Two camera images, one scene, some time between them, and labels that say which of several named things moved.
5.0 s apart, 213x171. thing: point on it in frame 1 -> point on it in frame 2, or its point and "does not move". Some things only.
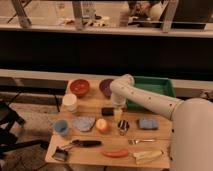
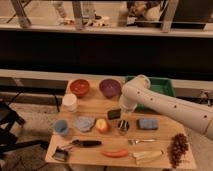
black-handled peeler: (83, 143) does not move
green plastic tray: (161, 86) does not move
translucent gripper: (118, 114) -> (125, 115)
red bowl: (79, 87) does not move
